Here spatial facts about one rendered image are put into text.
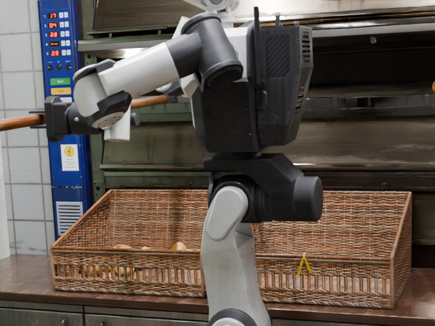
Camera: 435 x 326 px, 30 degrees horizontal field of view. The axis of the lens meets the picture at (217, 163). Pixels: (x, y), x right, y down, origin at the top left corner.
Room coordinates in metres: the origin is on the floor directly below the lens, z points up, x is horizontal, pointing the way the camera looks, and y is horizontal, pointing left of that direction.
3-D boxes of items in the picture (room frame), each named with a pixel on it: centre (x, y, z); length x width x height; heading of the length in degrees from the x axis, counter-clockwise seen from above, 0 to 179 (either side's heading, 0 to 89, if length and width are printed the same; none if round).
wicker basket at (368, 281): (2.61, -0.32, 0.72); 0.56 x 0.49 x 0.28; 69
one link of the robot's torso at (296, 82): (2.06, -0.09, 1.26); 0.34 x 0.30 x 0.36; 165
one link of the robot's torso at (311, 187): (2.04, -0.12, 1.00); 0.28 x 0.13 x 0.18; 70
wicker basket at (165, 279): (2.82, 0.24, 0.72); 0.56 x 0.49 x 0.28; 71
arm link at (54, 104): (2.15, 0.38, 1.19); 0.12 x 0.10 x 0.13; 70
